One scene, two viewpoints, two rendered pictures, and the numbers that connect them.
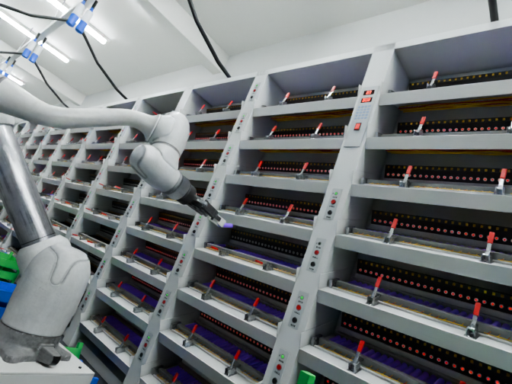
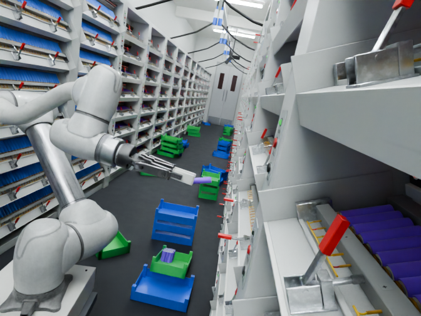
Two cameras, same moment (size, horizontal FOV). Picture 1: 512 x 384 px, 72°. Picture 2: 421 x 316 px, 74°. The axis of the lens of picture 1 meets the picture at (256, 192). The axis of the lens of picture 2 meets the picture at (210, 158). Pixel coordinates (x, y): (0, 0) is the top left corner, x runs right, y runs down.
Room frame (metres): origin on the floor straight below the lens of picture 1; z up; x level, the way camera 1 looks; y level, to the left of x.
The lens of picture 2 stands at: (0.85, -0.54, 1.11)
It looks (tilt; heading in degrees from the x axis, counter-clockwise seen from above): 13 degrees down; 48
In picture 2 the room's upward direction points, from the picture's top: 11 degrees clockwise
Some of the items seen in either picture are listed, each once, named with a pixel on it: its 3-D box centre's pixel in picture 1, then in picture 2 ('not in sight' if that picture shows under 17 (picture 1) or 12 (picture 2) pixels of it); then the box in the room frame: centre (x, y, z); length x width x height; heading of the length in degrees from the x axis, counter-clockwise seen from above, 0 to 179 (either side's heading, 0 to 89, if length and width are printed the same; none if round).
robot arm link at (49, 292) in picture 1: (53, 285); (44, 250); (1.05, 0.43, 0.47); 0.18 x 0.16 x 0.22; 22
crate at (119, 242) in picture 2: not in sight; (106, 238); (1.55, 1.07, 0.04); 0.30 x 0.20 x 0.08; 90
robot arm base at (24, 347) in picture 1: (31, 340); (37, 289); (1.03, 0.40, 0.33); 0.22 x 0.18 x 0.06; 62
